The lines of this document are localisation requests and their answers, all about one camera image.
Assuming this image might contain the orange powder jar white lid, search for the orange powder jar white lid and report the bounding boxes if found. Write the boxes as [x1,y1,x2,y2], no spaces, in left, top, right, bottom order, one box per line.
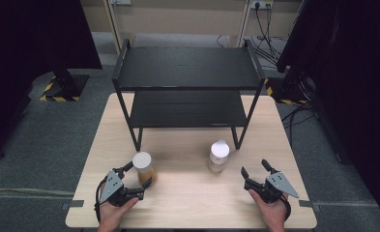
[132,151,159,187]

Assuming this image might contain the white wall socket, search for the white wall socket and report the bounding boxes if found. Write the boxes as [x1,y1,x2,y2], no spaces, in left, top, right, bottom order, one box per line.
[249,0,275,11]

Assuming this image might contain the bundle of black power cables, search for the bundle of black power cables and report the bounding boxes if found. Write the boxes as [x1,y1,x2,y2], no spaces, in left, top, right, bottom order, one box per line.
[251,3,287,67]

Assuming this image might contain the white metal post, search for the white metal post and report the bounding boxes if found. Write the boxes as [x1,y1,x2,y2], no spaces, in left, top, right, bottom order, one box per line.
[102,0,124,56]
[236,0,253,48]

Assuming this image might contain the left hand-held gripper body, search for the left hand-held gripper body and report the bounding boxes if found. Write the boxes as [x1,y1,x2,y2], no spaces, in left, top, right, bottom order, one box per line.
[99,169,145,208]

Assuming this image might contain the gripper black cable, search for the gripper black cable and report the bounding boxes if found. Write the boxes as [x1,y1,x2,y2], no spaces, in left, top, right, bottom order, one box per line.
[94,184,105,223]
[282,192,292,222]

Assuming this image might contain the pale powder jar white lid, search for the pale powder jar white lid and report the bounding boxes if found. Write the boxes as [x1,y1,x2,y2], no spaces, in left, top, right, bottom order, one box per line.
[207,138,231,174]

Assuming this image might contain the black floor cables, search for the black floor cables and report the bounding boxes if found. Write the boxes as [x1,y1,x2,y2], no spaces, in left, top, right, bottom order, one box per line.
[279,101,318,150]

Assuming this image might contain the thin black looped cable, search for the thin black looped cable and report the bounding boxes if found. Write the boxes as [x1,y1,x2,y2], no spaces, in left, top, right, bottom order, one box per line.
[216,34,231,49]

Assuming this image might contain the dark curtain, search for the dark curtain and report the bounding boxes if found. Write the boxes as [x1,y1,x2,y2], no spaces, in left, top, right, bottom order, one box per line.
[276,0,380,228]
[0,0,103,166]

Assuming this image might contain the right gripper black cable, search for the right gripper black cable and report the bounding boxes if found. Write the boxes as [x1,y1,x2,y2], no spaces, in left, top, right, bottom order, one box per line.
[282,192,292,222]

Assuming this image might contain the dark tape strip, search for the dark tape strip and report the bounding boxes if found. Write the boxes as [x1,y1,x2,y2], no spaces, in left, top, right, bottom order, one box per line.
[61,199,85,212]
[298,199,321,213]

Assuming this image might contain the black two-tier shelf rack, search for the black two-tier shelf rack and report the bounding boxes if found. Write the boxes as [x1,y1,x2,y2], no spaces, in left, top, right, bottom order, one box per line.
[111,38,267,153]

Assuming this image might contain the person's right hand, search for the person's right hand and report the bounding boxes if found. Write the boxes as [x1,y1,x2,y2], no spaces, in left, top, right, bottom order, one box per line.
[248,188,290,231]

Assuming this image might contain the person's left hand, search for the person's left hand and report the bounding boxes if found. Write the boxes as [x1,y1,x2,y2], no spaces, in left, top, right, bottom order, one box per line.
[97,197,140,231]

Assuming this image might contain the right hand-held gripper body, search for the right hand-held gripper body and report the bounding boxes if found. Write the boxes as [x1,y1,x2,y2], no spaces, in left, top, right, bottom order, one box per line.
[244,170,300,205]

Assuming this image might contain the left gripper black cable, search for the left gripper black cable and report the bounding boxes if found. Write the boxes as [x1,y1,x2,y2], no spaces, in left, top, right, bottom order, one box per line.
[94,184,105,223]

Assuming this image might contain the black stand base striped tape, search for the black stand base striped tape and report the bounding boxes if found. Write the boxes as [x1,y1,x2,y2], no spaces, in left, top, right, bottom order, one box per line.
[264,69,311,106]
[40,69,91,103]

